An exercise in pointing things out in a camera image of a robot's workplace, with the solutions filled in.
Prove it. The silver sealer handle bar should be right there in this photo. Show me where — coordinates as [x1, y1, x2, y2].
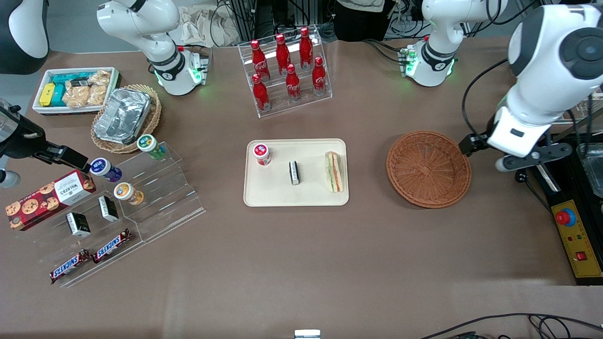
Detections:
[533, 165, 561, 193]

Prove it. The clear acrylic stepped display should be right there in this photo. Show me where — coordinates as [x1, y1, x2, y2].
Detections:
[38, 141, 206, 288]

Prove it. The person in dark trousers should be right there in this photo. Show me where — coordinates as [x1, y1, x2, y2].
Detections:
[334, 0, 397, 42]

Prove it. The large foil container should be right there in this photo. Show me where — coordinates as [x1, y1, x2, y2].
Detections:
[94, 88, 152, 145]

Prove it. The red cola bottle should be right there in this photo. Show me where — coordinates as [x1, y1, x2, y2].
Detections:
[312, 57, 327, 96]
[251, 40, 269, 81]
[252, 74, 270, 112]
[276, 34, 292, 73]
[300, 27, 314, 66]
[285, 65, 302, 102]

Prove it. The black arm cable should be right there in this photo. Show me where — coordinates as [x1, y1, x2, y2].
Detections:
[462, 59, 509, 138]

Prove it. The tan wicker basket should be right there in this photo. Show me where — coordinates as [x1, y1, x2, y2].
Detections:
[91, 85, 162, 154]

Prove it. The Snickers chocolate bar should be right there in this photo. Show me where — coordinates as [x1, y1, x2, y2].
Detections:
[92, 229, 132, 263]
[49, 250, 91, 284]

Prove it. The round brown wicker basket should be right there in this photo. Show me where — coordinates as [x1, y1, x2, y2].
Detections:
[386, 131, 472, 209]

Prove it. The green lid jar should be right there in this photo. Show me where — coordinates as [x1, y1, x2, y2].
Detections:
[137, 134, 166, 160]

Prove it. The cream plastic tray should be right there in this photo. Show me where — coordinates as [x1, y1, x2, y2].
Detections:
[244, 138, 350, 207]

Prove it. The blue lid purple jar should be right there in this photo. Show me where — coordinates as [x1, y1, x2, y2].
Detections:
[90, 158, 123, 183]

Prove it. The black floor cable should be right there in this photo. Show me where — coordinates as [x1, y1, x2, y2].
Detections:
[419, 313, 603, 339]

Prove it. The black power cable with plug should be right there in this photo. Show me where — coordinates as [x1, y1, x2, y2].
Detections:
[514, 169, 552, 212]

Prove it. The foil container in machine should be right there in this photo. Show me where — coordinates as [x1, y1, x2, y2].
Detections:
[577, 144, 603, 198]

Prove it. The teal long box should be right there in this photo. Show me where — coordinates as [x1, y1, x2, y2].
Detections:
[52, 72, 92, 86]

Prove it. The clear acrylic bottle rack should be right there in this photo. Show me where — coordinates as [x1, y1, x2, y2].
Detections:
[238, 26, 333, 118]

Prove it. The white plastic snack bin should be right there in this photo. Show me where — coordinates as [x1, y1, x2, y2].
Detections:
[32, 67, 121, 116]

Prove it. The red lid white jar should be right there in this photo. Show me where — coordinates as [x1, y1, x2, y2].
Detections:
[253, 143, 272, 166]

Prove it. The triangle sandwich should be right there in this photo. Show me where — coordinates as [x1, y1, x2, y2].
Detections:
[324, 152, 344, 193]

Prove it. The clear cracker bag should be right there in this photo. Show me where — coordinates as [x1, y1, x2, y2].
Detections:
[87, 70, 112, 106]
[63, 81, 91, 108]

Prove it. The white crumpled cloth bag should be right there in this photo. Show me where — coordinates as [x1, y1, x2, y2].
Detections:
[180, 6, 241, 48]

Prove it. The red Walkers cookie box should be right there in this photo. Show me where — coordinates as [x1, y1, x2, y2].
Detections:
[6, 169, 97, 231]

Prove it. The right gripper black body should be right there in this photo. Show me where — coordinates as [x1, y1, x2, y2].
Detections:
[0, 106, 48, 189]

